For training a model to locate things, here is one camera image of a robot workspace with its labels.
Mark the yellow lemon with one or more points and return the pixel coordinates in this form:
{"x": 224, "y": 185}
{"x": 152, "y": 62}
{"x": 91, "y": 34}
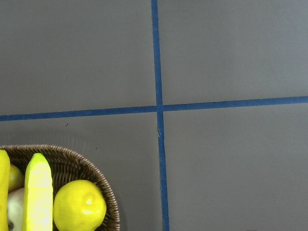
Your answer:
{"x": 79, "y": 206}

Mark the pale pink apple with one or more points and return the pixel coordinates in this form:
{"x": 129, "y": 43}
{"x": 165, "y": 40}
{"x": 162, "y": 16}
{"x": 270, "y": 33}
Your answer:
{"x": 15, "y": 206}

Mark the pale yellow pear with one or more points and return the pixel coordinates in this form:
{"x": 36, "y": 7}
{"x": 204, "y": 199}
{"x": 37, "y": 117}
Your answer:
{"x": 16, "y": 178}

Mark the brown wicker basket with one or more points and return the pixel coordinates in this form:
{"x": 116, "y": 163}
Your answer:
{"x": 68, "y": 165}

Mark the yellow banana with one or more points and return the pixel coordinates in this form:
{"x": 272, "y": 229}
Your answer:
{"x": 38, "y": 195}
{"x": 4, "y": 185}

